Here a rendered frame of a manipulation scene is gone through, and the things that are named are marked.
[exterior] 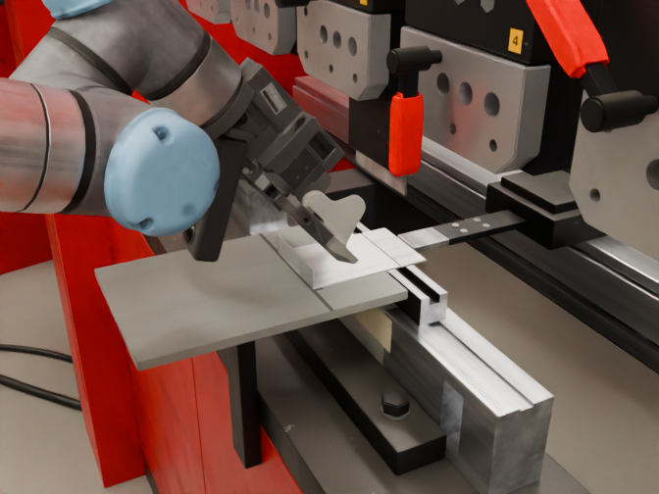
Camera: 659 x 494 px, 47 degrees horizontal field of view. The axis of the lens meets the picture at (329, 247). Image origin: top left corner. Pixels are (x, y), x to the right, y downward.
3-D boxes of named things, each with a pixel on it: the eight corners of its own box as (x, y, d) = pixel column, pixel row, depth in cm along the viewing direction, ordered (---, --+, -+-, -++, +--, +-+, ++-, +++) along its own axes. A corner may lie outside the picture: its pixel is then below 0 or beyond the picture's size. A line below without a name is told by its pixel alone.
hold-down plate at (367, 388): (269, 317, 91) (268, 295, 90) (309, 306, 93) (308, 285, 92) (395, 478, 67) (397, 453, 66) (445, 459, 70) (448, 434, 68)
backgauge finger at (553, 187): (377, 235, 86) (379, 195, 84) (552, 195, 97) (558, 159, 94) (435, 281, 77) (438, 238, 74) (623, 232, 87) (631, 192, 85)
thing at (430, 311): (327, 242, 88) (327, 219, 87) (349, 237, 89) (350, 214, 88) (419, 325, 72) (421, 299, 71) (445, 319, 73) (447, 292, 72)
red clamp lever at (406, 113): (380, 173, 58) (385, 46, 54) (426, 165, 60) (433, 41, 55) (392, 181, 57) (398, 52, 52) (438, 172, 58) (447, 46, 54)
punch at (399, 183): (348, 165, 80) (349, 75, 76) (364, 162, 81) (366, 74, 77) (396, 198, 72) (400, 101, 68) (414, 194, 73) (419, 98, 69)
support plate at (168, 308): (95, 276, 77) (93, 268, 76) (326, 226, 87) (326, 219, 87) (137, 372, 62) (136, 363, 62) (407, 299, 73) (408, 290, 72)
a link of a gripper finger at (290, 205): (338, 239, 69) (272, 174, 65) (327, 251, 69) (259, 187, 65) (324, 226, 73) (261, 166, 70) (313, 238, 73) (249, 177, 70)
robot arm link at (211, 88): (158, 111, 59) (132, 86, 65) (197, 148, 61) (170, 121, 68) (224, 41, 59) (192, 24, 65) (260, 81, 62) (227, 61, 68)
